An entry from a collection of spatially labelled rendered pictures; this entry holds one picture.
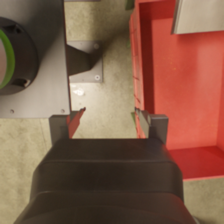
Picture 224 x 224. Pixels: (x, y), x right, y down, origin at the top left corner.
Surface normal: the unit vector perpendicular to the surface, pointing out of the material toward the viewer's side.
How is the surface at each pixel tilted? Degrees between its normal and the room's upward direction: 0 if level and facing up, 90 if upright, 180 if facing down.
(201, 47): 0
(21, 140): 0
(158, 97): 0
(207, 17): 30
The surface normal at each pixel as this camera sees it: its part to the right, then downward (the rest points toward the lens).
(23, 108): 0.00, 0.28
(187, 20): 0.04, 0.72
